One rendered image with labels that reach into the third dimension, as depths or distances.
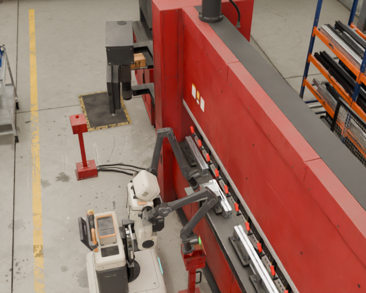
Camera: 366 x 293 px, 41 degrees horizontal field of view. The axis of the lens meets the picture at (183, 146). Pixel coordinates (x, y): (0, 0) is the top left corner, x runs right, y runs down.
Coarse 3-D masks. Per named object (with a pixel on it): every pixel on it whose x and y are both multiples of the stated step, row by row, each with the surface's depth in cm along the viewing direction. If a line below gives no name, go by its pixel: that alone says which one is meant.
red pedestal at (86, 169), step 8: (72, 120) 530; (80, 120) 530; (72, 128) 525; (80, 128) 528; (80, 136) 544; (80, 144) 551; (88, 160) 582; (80, 168) 572; (88, 168) 572; (96, 168) 572; (80, 176) 572; (88, 176) 575; (96, 176) 578
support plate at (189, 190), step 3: (204, 183) 428; (207, 183) 428; (210, 183) 428; (201, 186) 425; (186, 189) 422; (189, 189) 422; (198, 189) 422; (201, 189) 422; (186, 192) 419; (189, 192) 419; (192, 192) 419; (216, 192) 419; (219, 195) 417; (204, 198) 414; (195, 201) 411
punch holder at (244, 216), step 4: (240, 204) 366; (240, 208) 368; (244, 208) 359; (240, 212) 368; (244, 212) 361; (240, 216) 370; (244, 216) 363; (248, 216) 354; (244, 220) 363; (248, 220) 357; (244, 224) 365
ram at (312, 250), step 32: (192, 64) 410; (192, 96) 428; (224, 96) 353; (224, 128) 366; (256, 128) 310; (224, 160) 381; (256, 160) 320; (256, 192) 331; (288, 192) 284; (288, 224) 293; (320, 224) 256; (288, 256) 302; (320, 256) 262; (352, 256) 232; (320, 288) 270; (352, 288) 238
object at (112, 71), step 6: (108, 66) 463; (114, 66) 469; (108, 72) 455; (114, 72) 460; (108, 78) 446; (114, 78) 452; (108, 84) 444; (114, 84) 448; (120, 84) 486; (108, 90) 448; (114, 90) 452; (108, 96) 452; (114, 96) 456; (114, 102) 461; (120, 102) 472; (114, 108) 465; (120, 108) 466
